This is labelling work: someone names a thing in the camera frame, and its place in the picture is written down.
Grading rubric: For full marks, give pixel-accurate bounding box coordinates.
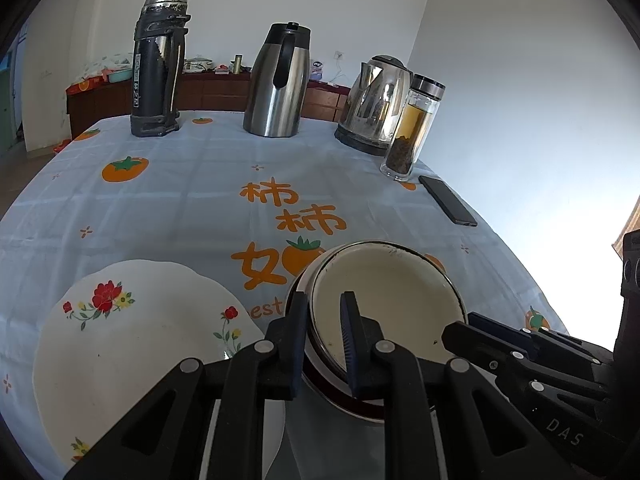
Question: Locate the steel carafe black lid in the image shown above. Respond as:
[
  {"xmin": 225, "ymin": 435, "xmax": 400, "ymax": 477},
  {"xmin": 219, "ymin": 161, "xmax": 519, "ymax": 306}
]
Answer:
[{"xmin": 243, "ymin": 22, "xmax": 311, "ymax": 138}]

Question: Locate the stainless electric kettle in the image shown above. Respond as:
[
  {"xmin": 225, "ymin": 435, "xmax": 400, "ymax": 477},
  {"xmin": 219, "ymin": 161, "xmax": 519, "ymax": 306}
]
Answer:
[{"xmin": 334, "ymin": 54, "xmax": 412, "ymax": 156}]

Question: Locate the black smartphone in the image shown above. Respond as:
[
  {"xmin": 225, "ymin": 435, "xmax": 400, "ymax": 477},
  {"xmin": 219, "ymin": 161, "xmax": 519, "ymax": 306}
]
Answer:
[{"xmin": 419, "ymin": 176, "xmax": 477, "ymax": 228}]

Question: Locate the red flower white plate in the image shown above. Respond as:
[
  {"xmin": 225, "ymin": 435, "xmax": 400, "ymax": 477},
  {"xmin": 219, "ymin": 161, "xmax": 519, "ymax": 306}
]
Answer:
[{"xmin": 34, "ymin": 260, "xmax": 264, "ymax": 467}]

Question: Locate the glass tea bottle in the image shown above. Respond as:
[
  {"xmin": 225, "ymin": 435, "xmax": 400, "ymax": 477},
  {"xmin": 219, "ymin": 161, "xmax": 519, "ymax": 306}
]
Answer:
[{"xmin": 380, "ymin": 74, "xmax": 446, "ymax": 182}]

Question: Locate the pink plastic bowl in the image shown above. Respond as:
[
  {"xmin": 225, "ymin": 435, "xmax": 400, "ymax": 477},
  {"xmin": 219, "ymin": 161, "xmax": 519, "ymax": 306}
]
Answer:
[{"xmin": 297, "ymin": 252, "xmax": 352, "ymax": 398}]

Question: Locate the dark wooden sideboard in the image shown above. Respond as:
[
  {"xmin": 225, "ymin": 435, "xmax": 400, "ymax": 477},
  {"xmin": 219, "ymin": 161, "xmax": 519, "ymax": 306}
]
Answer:
[{"xmin": 66, "ymin": 72, "xmax": 349, "ymax": 138}]

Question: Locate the dark tall thermos flask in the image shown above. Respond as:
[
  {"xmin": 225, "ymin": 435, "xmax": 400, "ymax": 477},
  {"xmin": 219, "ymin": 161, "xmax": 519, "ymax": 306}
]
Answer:
[{"xmin": 130, "ymin": 0, "xmax": 191, "ymax": 138}]

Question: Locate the stainless steel bowl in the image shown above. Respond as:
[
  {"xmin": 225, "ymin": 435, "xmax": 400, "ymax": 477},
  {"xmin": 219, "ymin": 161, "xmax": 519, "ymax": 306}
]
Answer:
[{"xmin": 283, "ymin": 249, "xmax": 436, "ymax": 424}]

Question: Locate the white enamel bowl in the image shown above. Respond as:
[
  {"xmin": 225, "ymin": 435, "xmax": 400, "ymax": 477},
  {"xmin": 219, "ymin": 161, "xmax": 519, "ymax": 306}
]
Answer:
[{"xmin": 310, "ymin": 242, "xmax": 466, "ymax": 373}]

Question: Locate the persimmon print tablecloth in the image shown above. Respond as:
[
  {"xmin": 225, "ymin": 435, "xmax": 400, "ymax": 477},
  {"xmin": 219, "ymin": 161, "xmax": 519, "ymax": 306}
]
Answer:
[{"xmin": 1, "ymin": 112, "xmax": 563, "ymax": 479}]

